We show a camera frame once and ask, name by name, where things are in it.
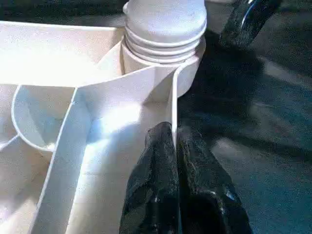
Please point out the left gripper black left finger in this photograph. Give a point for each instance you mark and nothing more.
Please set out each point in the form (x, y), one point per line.
(153, 190)

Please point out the white plastic stool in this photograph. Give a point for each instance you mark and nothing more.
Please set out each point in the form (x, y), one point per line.
(73, 122)

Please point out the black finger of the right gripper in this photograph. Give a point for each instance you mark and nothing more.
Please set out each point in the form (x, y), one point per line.
(243, 22)

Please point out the black glossy mat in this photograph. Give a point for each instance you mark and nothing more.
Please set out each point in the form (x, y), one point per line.
(256, 122)

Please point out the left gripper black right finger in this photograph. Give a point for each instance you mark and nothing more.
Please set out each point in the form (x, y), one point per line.
(209, 195)

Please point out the white plastic table leg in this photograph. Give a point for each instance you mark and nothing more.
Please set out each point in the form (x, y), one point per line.
(165, 24)

